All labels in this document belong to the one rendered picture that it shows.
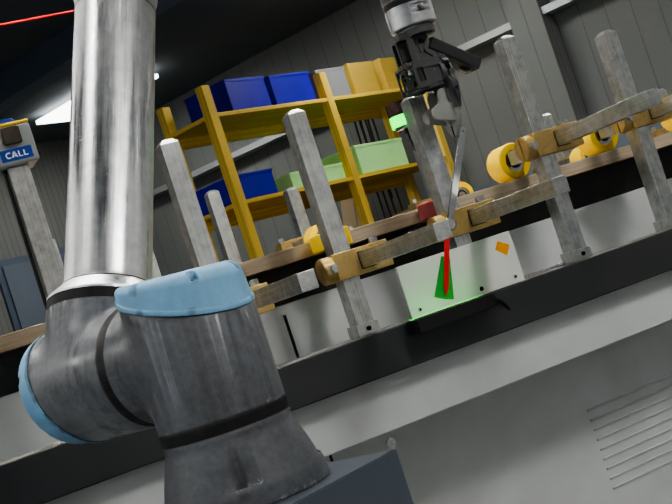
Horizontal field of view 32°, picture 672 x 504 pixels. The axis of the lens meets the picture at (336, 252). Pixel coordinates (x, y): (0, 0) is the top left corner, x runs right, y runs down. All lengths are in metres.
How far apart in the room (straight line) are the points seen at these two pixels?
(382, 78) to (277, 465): 8.97
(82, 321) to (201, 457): 0.25
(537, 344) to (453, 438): 0.28
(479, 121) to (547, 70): 0.94
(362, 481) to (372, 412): 0.83
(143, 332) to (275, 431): 0.18
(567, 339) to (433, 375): 0.31
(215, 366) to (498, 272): 1.07
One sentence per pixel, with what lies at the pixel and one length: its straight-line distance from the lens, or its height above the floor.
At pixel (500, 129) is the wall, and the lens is 10.39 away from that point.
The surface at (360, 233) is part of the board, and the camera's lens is 2.30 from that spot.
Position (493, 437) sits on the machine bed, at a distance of 2.46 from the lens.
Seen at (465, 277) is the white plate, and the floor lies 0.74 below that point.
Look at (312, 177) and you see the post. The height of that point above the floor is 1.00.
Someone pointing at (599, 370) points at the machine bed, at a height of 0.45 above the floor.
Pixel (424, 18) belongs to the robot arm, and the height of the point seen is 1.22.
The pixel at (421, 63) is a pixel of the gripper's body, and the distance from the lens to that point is 2.15.
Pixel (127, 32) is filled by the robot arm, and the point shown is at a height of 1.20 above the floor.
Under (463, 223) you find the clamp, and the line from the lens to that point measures 2.21.
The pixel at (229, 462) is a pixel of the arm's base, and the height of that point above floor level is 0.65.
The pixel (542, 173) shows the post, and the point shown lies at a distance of 2.36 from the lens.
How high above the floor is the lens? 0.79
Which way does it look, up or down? 2 degrees up
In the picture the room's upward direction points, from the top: 18 degrees counter-clockwise
